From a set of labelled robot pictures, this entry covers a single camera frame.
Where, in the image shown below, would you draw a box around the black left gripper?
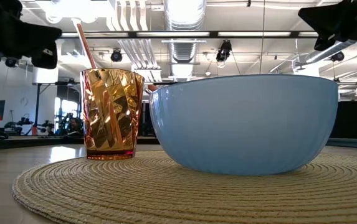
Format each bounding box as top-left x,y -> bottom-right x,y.
0,0 -> 62,70

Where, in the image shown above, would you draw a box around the amber faceted plastic cup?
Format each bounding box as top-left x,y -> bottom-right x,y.
80,68 -> 145,161

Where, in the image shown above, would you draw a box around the light blue bowl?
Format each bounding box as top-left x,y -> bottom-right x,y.
148,73 -> 340,176

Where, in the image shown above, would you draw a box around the black ceiling spotlight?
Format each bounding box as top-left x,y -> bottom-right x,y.
216,39 -> 232,62
330,51 -> 346,62
110,49 -> 123,63

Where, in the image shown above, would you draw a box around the black background robot rig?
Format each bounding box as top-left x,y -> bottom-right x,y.
3,113 -> 57,137

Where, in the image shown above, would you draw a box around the black overhead light bar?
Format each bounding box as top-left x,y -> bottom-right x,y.
59,30 -> 319,39

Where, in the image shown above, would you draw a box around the person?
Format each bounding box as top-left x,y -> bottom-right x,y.
65,117 -> 84,138

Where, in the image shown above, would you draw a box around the black partition panels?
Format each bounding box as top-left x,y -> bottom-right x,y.
330,101 -> 357,139
139,102 -> 159,138

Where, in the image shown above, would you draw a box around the round woven beige placemat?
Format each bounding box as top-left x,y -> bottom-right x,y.
12,151 -> 357,224

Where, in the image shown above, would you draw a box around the thin hanging cable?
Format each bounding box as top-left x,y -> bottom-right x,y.
259,0 -> 265,75

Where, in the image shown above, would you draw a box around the silver ventilation duct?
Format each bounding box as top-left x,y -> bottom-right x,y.
164,0 -> 207,78

